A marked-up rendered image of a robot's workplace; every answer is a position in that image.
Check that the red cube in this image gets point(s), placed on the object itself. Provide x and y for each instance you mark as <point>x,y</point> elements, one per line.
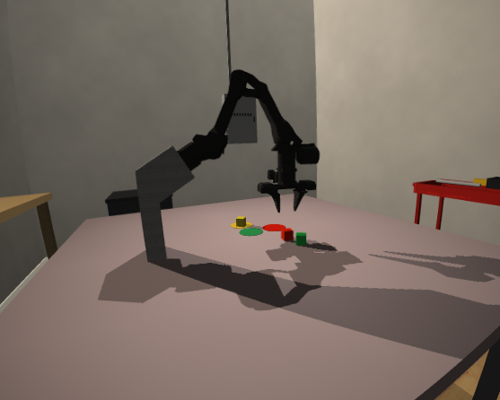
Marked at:
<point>287,234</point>

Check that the green circle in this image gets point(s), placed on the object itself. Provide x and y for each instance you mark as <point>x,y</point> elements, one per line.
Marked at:
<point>250,232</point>

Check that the green cube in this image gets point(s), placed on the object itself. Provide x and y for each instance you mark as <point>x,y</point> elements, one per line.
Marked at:
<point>300,238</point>

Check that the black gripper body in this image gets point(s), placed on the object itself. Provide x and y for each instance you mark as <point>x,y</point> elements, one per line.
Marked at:
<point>286,175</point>

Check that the yellow circle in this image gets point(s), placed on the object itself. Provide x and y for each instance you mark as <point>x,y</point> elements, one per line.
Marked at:
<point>248,224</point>

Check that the red circle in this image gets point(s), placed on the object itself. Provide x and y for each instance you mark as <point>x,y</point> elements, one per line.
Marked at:
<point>273,227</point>

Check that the yellow cube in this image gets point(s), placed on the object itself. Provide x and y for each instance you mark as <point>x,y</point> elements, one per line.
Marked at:
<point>240,221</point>

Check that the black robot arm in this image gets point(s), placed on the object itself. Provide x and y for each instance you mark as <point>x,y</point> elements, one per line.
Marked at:
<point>283,134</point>

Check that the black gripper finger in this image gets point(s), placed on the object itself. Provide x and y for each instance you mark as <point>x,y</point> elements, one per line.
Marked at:
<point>298,195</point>
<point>276,198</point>

